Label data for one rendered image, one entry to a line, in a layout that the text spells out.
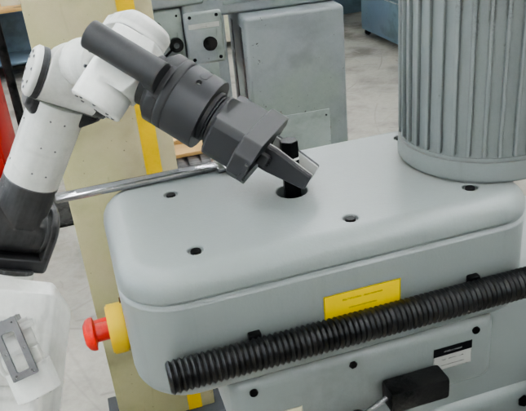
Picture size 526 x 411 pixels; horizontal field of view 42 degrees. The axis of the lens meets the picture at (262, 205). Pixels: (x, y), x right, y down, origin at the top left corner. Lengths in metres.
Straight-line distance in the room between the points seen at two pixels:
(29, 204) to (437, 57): 0.68
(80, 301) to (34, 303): 3.06
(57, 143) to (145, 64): 0.38
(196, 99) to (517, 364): 0.53
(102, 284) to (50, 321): 1.65
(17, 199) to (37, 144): 0.10
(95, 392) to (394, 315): 2.89
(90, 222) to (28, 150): 1.58
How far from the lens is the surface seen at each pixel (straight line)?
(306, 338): 0.72
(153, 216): 0.80
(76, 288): 4.37
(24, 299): 1.18
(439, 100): 0.80
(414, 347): 0.85
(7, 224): 1.18
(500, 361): 0.96
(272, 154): 0.78
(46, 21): 2.46
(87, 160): 2.60
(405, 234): 0.75
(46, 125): 1.11
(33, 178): 1.14
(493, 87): 0.79
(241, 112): 0.80
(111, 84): 0.81
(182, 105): 0.78
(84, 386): 3.61
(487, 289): 0.80
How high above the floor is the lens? 2.25
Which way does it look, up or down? 27 degrees down
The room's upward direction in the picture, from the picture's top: 6 degrees counter-clockwise
